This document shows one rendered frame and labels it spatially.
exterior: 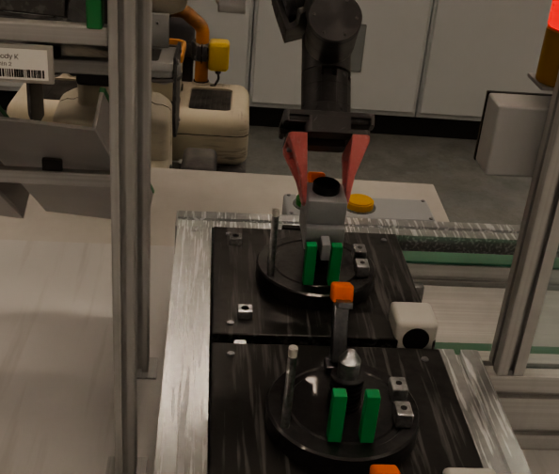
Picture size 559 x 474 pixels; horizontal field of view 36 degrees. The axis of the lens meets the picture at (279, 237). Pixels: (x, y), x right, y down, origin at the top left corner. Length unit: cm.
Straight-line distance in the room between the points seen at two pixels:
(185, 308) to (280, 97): 315
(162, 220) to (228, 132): 61
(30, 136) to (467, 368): 50
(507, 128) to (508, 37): 332
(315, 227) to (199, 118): 102
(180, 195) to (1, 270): 35
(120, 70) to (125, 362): 28
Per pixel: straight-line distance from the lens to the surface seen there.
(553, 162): 81
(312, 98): 97
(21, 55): 69
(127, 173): 71
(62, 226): 134
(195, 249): 109
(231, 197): 144
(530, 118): 83
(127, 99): 68
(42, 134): 85
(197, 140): 195
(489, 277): 117
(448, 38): 407
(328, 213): 94
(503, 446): 84
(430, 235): 117
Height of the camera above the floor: 149
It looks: 28 degrees down
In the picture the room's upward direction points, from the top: 5 degrees clockwise
